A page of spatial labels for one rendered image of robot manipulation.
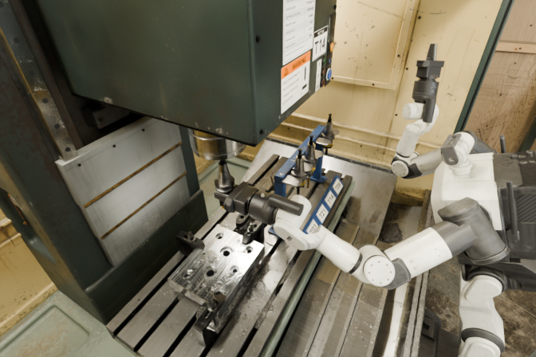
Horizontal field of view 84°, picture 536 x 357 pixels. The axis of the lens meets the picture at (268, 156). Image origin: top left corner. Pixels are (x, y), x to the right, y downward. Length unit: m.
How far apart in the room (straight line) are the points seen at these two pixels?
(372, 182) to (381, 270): 1.04
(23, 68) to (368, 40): 1.36
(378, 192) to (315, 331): 0.87
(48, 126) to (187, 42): 0.56
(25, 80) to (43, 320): 1.17
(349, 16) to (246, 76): 1.13
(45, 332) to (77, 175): 0.87
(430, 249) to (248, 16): 0.72
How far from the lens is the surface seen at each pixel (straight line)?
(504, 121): 3.62
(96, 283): 1.44
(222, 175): 0.91
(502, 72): 3.43
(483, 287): 1.36
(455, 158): 1.05
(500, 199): 1.06
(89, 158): 1.14
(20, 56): 1.01
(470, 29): 1.59
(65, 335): 1.75
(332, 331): 1.33
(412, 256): 0.91
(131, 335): 1.23
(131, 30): 0.74
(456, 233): 0.94
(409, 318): 1.36
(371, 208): 1.79
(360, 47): 1.65
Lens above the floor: 1.93
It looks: 34 degrees down
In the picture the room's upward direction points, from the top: 2 degrees counter-clockwise
